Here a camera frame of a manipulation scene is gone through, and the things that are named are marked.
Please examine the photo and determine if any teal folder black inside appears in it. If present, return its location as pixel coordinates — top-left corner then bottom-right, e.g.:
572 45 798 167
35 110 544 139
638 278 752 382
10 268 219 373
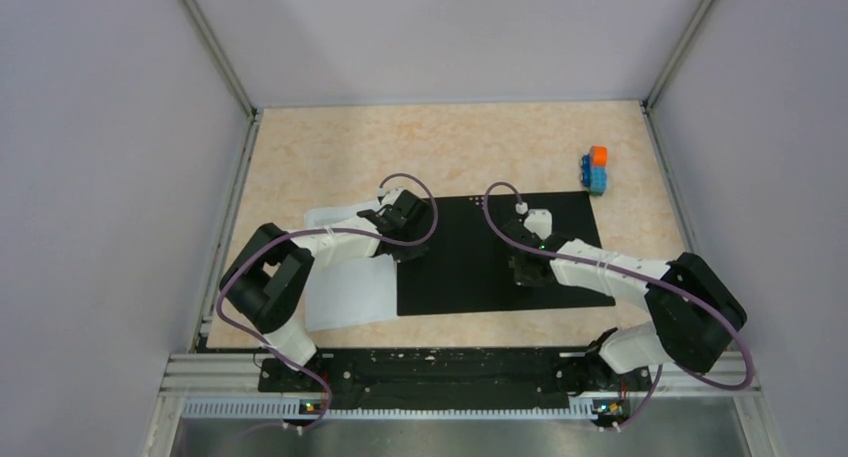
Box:
396 191 615 317

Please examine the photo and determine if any white printed paper stack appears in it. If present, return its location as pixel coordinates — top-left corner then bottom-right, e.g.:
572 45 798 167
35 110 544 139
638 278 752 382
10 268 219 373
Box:
303 202 402 334

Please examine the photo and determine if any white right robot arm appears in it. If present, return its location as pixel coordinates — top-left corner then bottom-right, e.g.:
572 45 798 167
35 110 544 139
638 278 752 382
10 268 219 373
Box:
494 220 748 389

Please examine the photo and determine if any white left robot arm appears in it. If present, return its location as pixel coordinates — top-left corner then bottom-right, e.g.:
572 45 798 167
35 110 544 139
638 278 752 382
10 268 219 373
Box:
216 188 440 391

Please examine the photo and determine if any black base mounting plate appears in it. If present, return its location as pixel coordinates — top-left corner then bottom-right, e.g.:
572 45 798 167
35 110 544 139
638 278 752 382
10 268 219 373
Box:
258 347 651 411

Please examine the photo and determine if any colourful toy block stack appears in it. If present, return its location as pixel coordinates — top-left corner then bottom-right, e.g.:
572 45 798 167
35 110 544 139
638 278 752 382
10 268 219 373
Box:
580 146 608 196

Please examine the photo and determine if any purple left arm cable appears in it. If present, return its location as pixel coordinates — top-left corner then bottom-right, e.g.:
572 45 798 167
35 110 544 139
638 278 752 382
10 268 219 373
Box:
215 172 441 435

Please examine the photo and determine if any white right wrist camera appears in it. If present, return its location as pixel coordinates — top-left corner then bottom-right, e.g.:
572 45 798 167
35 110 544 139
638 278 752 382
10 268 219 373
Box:
515 202 553 240

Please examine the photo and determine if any aluminium frame rail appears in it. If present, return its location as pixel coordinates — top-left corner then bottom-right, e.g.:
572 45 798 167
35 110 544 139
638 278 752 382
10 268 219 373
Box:
142 351 786 457

